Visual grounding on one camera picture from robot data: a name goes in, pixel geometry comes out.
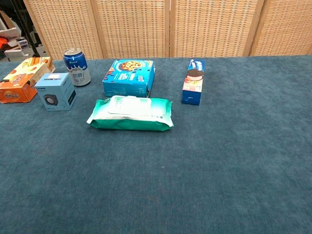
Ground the blue tablecloth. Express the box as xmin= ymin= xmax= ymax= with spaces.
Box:
xmin=0 ymin=55 xmax=312 ymax=234

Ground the blue sandwich cookie box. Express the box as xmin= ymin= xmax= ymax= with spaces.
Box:
xmin=181 ymin=59 xmax=206 ymax=106

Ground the light blue speaker box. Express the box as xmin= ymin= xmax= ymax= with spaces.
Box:
xmin=34 ymin=72 xmax=78 ymax=112

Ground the orange snack box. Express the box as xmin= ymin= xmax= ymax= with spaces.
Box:
xmin=0 ymin=56 xmax=56 ymax=104

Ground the white cardboard box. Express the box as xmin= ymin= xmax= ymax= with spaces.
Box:
xmin=4 ymin=49 xmax=25 ymax=62

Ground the black tripod stand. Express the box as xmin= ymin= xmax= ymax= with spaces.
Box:
xmin=11 ymin=0 xmax=41 ymax=58

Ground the small blue white box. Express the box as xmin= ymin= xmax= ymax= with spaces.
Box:
xmin=15 ymin=37 xmax=29 ymax=49

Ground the woven wooden folding screen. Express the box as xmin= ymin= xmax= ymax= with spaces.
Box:
xmin=23 ymin=0 xmax=312 ymax=60

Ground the blue milk can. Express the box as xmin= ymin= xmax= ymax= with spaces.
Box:
xmin=63 ymin=48 xmax=92 ymax=87

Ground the green wet wipe pack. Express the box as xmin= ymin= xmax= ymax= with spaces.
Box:
xmin=86 ymin=95 xmax=175 ymax=132

